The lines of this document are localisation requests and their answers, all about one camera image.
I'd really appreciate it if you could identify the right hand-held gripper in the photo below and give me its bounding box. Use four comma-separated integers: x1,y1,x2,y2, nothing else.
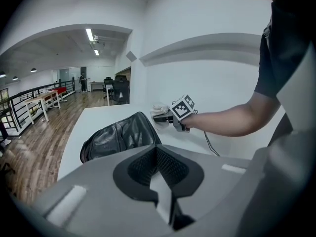
153,94,196,133

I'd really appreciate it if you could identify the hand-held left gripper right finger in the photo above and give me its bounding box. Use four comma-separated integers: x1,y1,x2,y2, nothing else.
156,144,251,231

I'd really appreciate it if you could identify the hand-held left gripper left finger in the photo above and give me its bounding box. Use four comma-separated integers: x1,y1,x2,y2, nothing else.
32,144,171,234

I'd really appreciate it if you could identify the beige cloth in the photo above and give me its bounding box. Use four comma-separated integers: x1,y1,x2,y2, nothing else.
150,103,173,119

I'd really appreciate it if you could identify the black leather backpack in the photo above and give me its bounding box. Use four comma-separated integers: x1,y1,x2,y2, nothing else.
80,112,162,164

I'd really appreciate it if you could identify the person's right forearm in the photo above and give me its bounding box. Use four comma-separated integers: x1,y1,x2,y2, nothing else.
187,90,282,137

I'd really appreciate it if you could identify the large black office chair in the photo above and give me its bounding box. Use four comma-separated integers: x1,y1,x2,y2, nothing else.
112,75,130,105

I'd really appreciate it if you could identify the red table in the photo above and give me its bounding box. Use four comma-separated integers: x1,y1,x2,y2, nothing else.
48,86,69,102

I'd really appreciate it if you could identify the wooden desk with white legs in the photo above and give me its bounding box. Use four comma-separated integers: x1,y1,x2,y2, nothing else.
24,92,61,125

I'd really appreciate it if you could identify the black metal railing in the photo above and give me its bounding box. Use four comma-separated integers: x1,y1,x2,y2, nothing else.
0,80,75,133

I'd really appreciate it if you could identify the person's black shirt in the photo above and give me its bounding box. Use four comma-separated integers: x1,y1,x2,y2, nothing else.
254,0,316,147

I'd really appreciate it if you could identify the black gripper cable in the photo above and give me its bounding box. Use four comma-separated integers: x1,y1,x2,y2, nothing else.
203,131,220,157

